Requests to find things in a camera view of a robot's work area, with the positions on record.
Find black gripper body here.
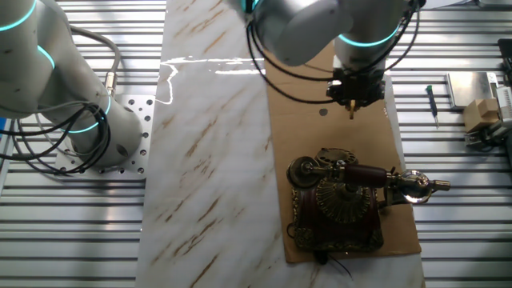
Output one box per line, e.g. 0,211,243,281
326,68,386,109

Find brass and red phone handset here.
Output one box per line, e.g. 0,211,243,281
286,155,451,205

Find red and brass rotary phone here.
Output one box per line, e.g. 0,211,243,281
286,147,385,253

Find green capped black screwdriver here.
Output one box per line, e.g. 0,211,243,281
425,84,440,130

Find brown cardboard sheet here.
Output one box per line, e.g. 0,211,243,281
263,42,422,264

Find flat silver metal box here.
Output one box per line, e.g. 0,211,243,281
445,70,500,110

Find small cardboard box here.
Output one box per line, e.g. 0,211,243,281
462,98,500,134

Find white marble pattern board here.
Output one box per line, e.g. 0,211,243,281
134,0,426,288

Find black box device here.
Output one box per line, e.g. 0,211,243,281
497,38,512,87

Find dark handset cord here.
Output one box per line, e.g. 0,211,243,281
376,165,406,210

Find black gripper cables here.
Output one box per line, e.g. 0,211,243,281
246,0,427,105

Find small grey camera on bracket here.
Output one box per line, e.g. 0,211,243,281
463,119,512,152

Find ribbed silver camera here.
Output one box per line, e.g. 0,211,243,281
494,85,512,129

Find thin black phone line wire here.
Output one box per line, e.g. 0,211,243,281
313,250,354,279

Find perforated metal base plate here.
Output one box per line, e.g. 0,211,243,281
54,94,156,182

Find thick grey robot cable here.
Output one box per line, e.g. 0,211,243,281
70,24,122,97

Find black cable bundle at base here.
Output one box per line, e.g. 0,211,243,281
0,102,112,176

